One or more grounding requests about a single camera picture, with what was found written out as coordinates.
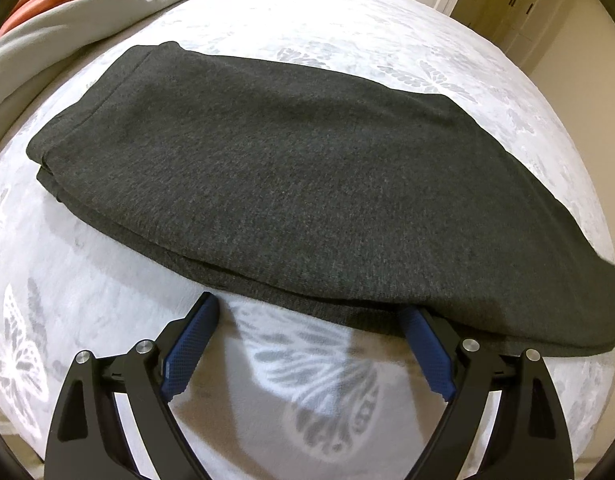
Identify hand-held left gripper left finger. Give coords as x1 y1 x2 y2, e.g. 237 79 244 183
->
44 291 221 480

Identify white butterfly print bed sheet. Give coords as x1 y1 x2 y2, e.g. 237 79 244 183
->
0 0 615 480

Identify beige wooden wardrobe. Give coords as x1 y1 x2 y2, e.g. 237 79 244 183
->
450 0 591 77

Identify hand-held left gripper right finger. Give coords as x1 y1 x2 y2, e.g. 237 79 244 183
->
398 305 574 480

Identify grey duvet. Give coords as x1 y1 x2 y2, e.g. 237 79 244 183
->
0 0 289 147

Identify dark grey pants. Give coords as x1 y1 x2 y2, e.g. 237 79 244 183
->
26 42 615 358

